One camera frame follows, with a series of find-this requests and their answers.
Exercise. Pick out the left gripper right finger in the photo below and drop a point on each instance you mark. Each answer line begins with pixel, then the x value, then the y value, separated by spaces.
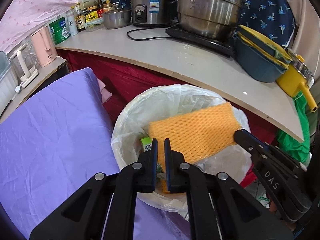
pixel 218 207

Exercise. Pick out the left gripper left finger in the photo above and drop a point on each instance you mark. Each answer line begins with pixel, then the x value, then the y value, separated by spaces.
pixel 104 207

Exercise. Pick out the orange foam net short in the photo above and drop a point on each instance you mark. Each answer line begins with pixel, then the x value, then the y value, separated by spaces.
pixel 197 135

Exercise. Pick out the green tea box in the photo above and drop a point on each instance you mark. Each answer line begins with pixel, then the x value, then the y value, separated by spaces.
pixel 146 144

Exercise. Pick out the white lined trash bin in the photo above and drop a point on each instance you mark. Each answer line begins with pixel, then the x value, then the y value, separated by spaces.
pixel 162 102

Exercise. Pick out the purple table cloth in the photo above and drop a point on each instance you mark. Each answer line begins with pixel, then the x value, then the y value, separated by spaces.
pixel 51 145

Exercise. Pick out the yellow saucepan with lid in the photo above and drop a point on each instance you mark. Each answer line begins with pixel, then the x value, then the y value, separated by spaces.
pixel 298 78

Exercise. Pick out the teal yellow basin stack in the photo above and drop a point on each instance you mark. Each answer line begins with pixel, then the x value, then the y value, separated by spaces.
pixel 261 58

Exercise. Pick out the red velvet curtain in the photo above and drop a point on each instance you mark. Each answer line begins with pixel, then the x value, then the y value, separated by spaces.
pixel 126 81

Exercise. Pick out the black induction cooker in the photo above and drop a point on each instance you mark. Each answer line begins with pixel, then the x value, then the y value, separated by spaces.
pixel 224 47

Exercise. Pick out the grey lidded dish rack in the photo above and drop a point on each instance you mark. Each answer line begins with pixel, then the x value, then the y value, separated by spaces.
pixel 8 81

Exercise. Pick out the blue patterned cloth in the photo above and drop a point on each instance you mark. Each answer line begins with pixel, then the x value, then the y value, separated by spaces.
pixel 272 18

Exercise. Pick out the pink electric kettle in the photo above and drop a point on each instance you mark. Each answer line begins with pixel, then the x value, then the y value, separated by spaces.
pixel 43 46

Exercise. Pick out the glass electric kettle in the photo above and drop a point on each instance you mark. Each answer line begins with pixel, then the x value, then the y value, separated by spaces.
pixel 25 63

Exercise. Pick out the white thermos bottle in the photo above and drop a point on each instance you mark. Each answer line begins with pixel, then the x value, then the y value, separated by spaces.
pixel 72 23

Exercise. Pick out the clear food container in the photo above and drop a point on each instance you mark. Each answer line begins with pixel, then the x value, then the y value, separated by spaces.
pixel 94 24

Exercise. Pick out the large steel steamer pot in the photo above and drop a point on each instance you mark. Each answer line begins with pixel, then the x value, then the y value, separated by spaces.
pixel 209 18

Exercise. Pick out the green tin can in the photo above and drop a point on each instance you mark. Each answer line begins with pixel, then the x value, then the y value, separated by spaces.
pixel 59 30

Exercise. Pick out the small steel pot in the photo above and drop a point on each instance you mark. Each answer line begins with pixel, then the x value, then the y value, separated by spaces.
pixel 117 18

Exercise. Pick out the dark sauce bottle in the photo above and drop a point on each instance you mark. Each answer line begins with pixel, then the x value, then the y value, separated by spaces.
pixel 80 18

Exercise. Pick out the red label sauce bottle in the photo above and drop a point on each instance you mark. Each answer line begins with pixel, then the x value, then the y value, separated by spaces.
pixel 100 8

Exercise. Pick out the white green box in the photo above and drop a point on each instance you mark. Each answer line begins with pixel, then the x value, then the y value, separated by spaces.
pixel 87 0

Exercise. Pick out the steel rice cooker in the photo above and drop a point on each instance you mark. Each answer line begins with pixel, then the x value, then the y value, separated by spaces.
pixel 153 13

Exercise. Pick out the pink dotted sheet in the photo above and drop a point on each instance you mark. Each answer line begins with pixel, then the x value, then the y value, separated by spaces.
pixel 23 17

